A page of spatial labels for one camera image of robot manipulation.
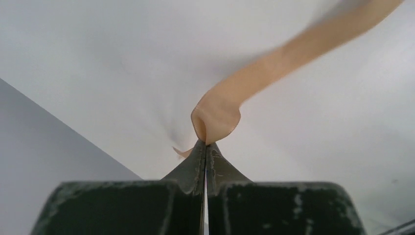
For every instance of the tan ribbon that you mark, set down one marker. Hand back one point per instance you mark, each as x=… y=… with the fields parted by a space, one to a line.
x=217 y=113

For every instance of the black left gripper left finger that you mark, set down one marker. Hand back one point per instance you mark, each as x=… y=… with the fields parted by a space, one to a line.
x=189 y=175

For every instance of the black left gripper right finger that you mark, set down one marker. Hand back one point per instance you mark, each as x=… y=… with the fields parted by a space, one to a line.
x=220 y=171

